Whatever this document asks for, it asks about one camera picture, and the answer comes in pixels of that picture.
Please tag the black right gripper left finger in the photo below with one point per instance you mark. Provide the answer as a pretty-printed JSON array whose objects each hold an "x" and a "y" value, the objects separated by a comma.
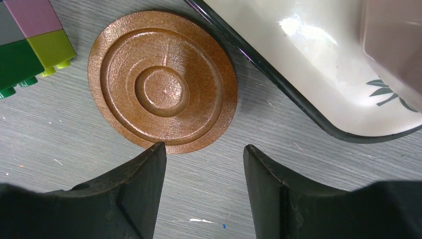
[{"x": 120, "y": 204}]

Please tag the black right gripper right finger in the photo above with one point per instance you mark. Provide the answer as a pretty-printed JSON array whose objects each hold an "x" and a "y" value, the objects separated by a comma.
[{"x": 288, "y": 205}]

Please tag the brown coaster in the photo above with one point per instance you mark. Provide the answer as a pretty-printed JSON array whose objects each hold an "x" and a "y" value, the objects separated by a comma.
[{"x": 157, "y": 75}]

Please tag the multicolour toy brick block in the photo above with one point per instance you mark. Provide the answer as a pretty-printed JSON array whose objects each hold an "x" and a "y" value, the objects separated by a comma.
[{"x": 32, "y": 43}]

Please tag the cream tray with black rim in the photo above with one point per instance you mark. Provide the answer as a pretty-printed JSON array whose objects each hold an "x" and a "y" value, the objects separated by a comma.
[{"x": 310, "y": 50}]

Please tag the pink mug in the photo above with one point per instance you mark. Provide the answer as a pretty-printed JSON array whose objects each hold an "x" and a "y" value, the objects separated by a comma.
[{"x": 391, "y": 35}]

